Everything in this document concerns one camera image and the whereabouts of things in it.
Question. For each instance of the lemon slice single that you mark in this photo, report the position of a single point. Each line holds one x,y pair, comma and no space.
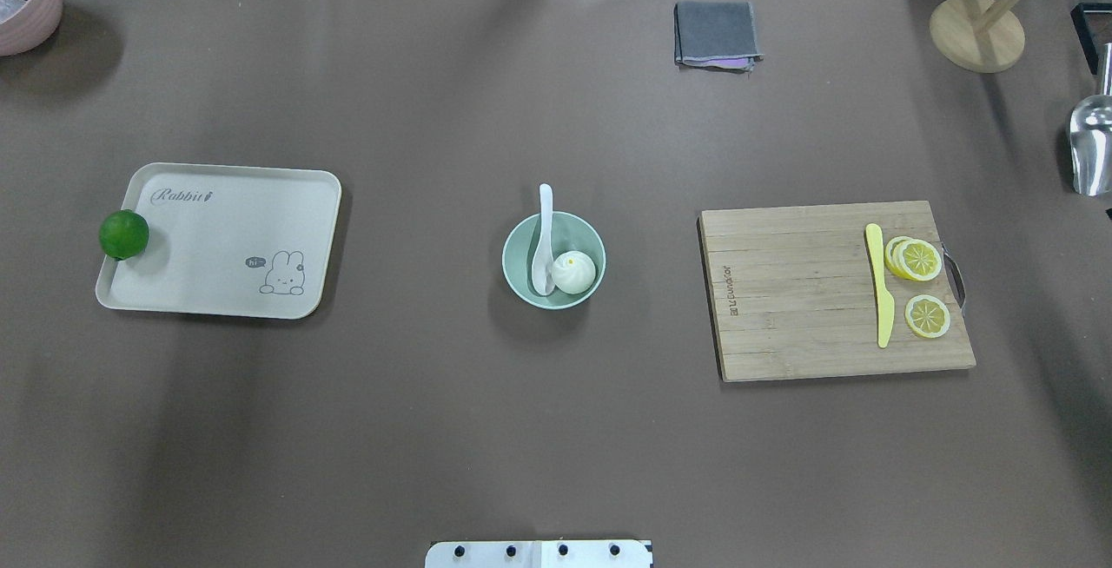
927,316

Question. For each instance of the metal scoop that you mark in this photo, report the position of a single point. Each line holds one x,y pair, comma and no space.
1090,134

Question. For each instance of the grey folded cloth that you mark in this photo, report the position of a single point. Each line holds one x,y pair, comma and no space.
716,35

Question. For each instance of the bamboo cutting board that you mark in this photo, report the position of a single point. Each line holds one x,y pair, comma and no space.
793,297

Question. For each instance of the pink bowl with ice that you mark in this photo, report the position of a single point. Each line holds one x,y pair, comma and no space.
28,24

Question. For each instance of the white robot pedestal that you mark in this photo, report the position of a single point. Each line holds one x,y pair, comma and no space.
541,553

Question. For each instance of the green lime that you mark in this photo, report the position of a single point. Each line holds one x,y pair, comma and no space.
123,235

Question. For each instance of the yellow plastic knife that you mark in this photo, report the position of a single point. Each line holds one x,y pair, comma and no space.
883,298

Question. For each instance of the mint green bowl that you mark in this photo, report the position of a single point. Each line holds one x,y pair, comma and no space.
569,233

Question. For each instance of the wooden mug tree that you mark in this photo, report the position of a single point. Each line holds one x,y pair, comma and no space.
983,36

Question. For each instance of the lemon slice stack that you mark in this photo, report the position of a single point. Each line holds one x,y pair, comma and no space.
913,259

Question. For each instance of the cream rabbit tray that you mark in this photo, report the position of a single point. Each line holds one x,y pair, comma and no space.
238,241

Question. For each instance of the white ceramic spoon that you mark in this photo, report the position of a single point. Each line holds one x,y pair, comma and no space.
542,261

